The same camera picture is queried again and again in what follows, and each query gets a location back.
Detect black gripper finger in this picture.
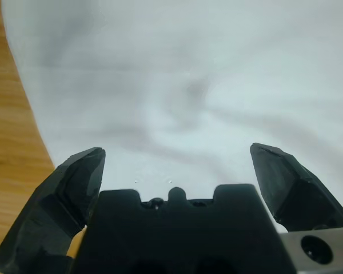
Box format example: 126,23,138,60
0,147,106,274
249,142,343,232

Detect white T-shirt with small print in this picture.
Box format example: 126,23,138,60
1,0,343,232

